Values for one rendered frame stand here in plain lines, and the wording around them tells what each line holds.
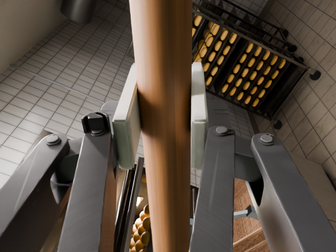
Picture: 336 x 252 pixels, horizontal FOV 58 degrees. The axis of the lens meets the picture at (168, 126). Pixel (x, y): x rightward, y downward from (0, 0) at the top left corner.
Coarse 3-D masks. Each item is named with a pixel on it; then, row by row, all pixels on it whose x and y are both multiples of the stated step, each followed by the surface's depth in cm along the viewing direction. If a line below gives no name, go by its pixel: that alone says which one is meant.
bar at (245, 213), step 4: (248, 208) 147; (252, 208) 146; (236, 212) 148; (240, 212) 147; (244, 212) 147; (248, 212) 145; (252, 212) 144; (236, 216) 148; (240, 216) 148; (244, 216) 149; (248, 216) 149; (252, 216) 146; (256, 216) 146; (192, 220) 153; (192, 224) 152
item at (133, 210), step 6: (138, 174) 196; (138, 180) 192; (138, 186) 188; (138, 192) 184; (132, 204) 175; (132, 210) 172; (132, 216) 168; (132, 222) 165; (132, 228) 162; (126, 240) 155; (126, 246) 153
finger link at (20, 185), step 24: (48, 144) 13; (24, 168) 12; (48, 168) 12; (0, 192) 11; (24, 192) 11; (48, 192) 12; (0, 216) 10; (24, 216) 10; (48, 216) 12; (0, 240) 9; (24, 240) 10
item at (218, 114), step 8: (208, 104) 16; (216, 104) 16; (224, 104) 16; (208, 112) 16; (216, 112) 16; (224, 112) 16; (208, 120) 15; (216, 120) 15; (224, 120) 15; (208, 128) 14; (240, 136) 14; (240, 144) 13; (248, 144) 13; (240, 152) 13; (248, 152) 13; (240, 160) 13; (248, 160) 13; (240, 168) 13; (248, 168) 13; (256, 168) 13; (240, 176) 13; (248, 176) 13; (256, 176) 13
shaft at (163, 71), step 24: (144, 0) 13; (168, 0) 13; (144, 24) 14; (168, 24) 14; (144, 48) 14; (168, 48) 14; (144, 72) 15; (168, 72) 15; (144, 96) 16; (168, 96) 16; (144, 120) 17; (168, 120) 16; (144, 144) 18; (168, 144) 17; (168, 168) 18; (168, 192) 19; (168, 216) 21; (168, 240) 22
